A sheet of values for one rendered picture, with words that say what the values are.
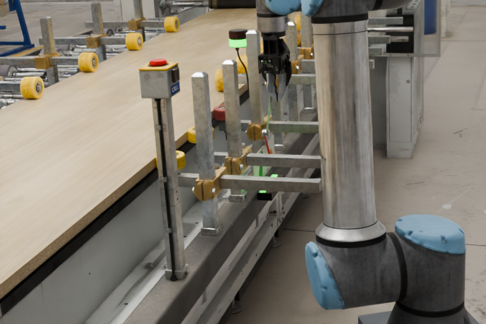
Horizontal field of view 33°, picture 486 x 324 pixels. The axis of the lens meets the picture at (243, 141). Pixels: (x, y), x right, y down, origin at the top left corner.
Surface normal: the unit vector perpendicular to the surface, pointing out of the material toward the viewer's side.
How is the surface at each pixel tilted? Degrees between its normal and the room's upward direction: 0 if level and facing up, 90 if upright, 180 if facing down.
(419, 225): 5
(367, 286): 90
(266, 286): 0
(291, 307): 0
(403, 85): 90
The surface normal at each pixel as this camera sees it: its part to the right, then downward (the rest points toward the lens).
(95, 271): 0.96, 0.03
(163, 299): -0.06, -0.95
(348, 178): -0.11, 0.20
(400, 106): -0.29, 0.29
